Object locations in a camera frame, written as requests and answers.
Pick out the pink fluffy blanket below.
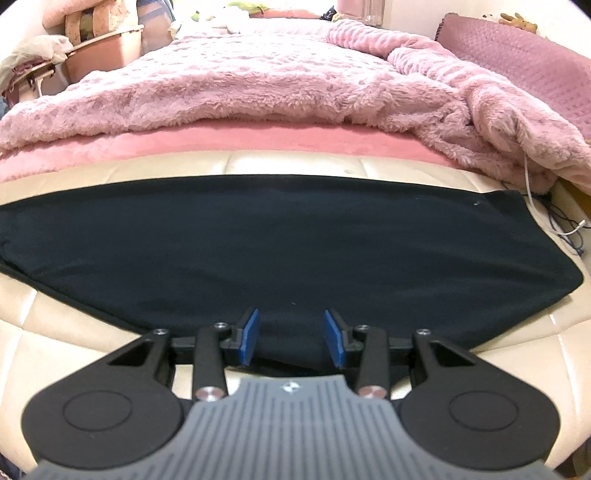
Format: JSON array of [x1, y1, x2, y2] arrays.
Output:
[[0, 21, 591, 195]]

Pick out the beige tufted leather bench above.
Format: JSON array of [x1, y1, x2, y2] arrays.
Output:
[[0, 148, 591, 480]]

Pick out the pink curtain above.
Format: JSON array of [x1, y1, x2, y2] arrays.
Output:
[[336, 0, 387, 25]]

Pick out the brown plush toy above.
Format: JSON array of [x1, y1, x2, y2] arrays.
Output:
[[499, 11, 539, 36]]

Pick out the white cable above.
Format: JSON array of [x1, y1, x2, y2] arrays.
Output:
[[523, 151, 588, 237]]

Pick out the blue patterned bag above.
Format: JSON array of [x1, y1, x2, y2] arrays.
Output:
[[137, 0, 180, 41]]

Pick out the pink storage box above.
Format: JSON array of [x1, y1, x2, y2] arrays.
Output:
[[60, 25, 147, 86]]

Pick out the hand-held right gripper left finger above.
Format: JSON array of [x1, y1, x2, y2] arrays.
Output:
[[108, 308, 262, 404]]

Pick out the green cloth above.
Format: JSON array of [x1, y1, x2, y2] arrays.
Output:
[[225, 0, 269, 13]]

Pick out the pink plush pillow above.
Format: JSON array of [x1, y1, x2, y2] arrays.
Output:
[[43, 0, 99, 29]]

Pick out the black pants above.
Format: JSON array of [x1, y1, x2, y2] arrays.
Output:
[[0, 174, 584, 371]]

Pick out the pink bed sheet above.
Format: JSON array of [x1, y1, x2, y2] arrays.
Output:
[[0, 124, 465, 185]]

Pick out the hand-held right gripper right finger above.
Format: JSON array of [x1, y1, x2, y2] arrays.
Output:
[[323, 308, 474, 400]]

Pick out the white rack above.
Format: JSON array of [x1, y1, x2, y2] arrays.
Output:
[[8, 64, 57, 100]]

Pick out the blue cord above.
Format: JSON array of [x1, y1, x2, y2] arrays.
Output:
[[544, 193, 588, 256]]

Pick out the purple quilted cushion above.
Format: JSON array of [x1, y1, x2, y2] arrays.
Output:
[[434, 13, 591, 141]]

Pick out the white mesh cloth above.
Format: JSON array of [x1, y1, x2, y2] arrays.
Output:
[[0, 34, 75, 85]]

